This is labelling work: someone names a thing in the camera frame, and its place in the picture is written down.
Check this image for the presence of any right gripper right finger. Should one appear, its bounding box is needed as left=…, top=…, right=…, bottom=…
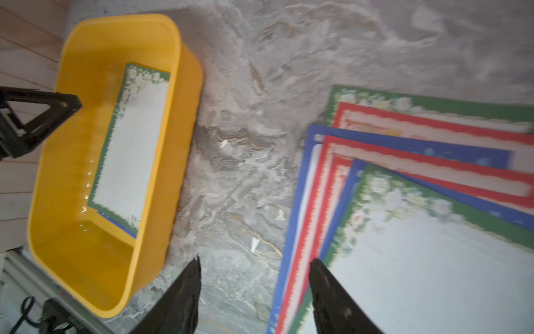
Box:
left=308, top=258, right=381, bottom=334

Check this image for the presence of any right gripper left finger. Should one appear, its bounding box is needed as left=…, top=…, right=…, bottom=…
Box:
left=132, top=257, right=202, bottom=333

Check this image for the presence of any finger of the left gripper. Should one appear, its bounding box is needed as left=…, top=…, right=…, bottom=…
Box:
left=1, top=86, right=82, bottom=159

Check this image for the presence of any yellow plastic storage tray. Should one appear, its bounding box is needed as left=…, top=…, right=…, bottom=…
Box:
left=28, top=14, right=203, bottom=318

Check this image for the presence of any blue bordered stationery paper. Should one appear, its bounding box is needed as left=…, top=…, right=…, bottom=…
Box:
left=266, top=125, right=512, bottom=333
left=96, top=211, right=137, bottom=240
left=319, top=159, right=533, bottom=263

